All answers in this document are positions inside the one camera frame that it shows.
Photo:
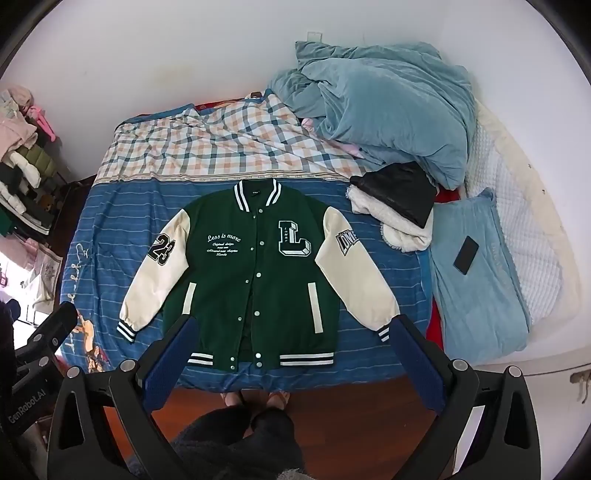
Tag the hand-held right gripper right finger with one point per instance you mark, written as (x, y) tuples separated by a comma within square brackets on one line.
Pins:
[(415, 360)]

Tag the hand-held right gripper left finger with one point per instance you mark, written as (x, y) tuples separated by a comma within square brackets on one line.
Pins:
[(168, 357)]

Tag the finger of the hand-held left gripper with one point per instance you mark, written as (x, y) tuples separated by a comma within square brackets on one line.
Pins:
[(57, 321)]

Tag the green varsity jacket cream sleeves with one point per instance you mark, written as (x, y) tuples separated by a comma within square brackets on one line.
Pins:
[(258, 277)]

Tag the pile of clothes on rack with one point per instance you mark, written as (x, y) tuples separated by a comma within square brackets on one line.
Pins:
[(23, 161)]

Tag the pink patterned cloth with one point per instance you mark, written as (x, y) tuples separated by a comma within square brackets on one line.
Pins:
[(44, 258)]

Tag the person's left foot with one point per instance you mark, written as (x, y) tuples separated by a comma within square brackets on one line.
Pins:
[(233, 399)]

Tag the person's foot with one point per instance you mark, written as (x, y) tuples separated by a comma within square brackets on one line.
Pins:
[(233, 399), (277, 399)]

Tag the light blue pillow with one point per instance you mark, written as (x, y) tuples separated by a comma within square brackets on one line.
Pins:
[(480, 300)]

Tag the white bed base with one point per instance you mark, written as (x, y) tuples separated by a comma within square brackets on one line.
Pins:
[(521, 364)]

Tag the person's right foot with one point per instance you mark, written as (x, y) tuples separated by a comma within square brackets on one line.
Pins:
[(277, 399)]

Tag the black smartphone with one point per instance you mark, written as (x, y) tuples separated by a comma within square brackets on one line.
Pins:
[(465, 254)]

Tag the blue and plaid bed sheet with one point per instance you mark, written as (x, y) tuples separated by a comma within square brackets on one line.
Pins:
[(138, 221)]

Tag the white fleece garment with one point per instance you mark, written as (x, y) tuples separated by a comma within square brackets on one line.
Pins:
[(397, 228)]

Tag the black folded garment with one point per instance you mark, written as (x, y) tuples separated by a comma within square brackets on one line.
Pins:
[(399, 189)]

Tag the white quilted mattress pad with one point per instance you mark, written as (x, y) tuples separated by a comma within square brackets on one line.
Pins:
[(521, 207)]

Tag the light blue duvet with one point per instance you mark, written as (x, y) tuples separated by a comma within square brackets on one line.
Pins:
[(388, 106)]

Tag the clear wall hook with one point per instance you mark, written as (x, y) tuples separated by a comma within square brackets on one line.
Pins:
[(314, 35)]

